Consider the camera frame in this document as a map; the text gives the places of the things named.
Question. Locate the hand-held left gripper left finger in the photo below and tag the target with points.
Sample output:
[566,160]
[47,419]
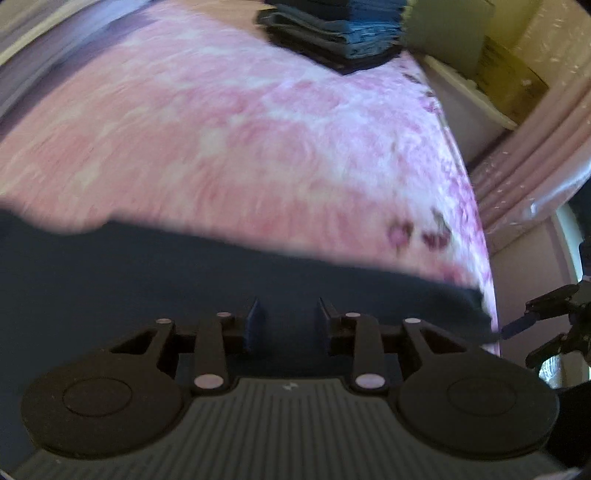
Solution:
[255,332]

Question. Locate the pink floral blanket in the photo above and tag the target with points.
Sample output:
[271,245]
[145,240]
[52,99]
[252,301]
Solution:
[231,138]

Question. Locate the stack of folded clothes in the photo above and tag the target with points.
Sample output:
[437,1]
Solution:
[332,37]

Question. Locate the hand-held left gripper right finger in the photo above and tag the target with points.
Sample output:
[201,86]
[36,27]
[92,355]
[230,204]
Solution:
[323,327]

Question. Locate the pink curtain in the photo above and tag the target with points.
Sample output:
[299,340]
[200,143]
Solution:
[531,152]

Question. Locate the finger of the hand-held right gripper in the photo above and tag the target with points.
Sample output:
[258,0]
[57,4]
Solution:
[554,302]
[561,346]

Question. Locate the navy blue shirt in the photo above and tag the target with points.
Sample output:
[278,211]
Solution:
[138,267]

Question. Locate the white ledge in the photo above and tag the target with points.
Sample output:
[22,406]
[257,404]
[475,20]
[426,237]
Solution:
[466,120]

